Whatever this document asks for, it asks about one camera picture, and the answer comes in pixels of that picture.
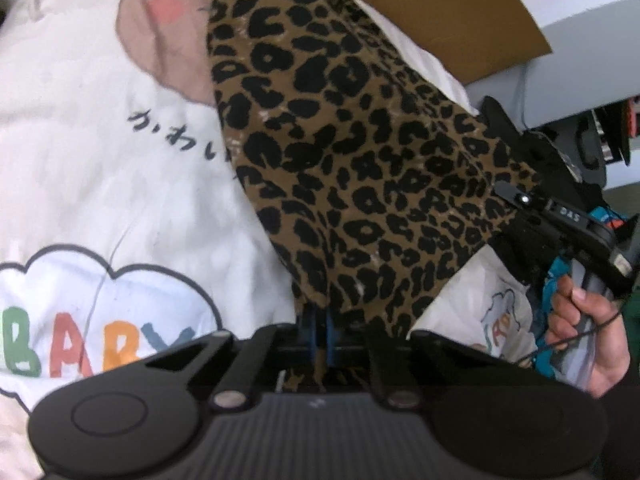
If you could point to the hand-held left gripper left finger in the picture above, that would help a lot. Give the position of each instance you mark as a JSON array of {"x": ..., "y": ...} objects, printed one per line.
[{"x": 311, "y": 340}]

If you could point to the cream bear print bed sheet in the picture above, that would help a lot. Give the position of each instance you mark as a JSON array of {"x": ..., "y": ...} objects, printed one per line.
[{"x": 100, "y": 160}]

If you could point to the black folded clothes stack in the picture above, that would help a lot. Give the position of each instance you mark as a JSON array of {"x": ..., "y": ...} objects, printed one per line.
[{"x": 502, "y": 120}]

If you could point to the black object with red patch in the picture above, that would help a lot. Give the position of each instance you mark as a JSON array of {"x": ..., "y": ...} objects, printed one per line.
[{"x": 617, "y": 130}]

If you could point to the leopard print skirt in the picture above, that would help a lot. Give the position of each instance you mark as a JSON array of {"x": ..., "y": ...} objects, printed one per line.
[{"x": 350, "y": 135}]

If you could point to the flattened cardboard sheet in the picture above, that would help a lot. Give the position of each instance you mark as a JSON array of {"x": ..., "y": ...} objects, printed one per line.
[{"x": 450, "y": 20}]

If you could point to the teal cartoon print cloth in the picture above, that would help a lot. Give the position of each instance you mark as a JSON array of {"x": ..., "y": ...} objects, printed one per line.
[{"x": 555, "y": 280}]

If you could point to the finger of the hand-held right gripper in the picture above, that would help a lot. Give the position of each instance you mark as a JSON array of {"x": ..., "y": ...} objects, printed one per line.
[{"x": 524, "y": 199}]

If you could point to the person's right hand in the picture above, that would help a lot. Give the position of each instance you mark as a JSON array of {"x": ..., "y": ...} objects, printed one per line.
[{"x": 612, "y": 355}]

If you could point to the black cloth pile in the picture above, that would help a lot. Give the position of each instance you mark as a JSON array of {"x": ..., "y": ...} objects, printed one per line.
[{"x": 560, "y": 165}]

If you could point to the black bag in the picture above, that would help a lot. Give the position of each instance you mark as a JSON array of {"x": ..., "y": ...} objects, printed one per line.
[{"x": 581, "y": 147}]

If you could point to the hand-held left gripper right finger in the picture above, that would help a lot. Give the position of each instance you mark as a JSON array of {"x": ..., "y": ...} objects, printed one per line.
[{"x": 331, "y": 342}]

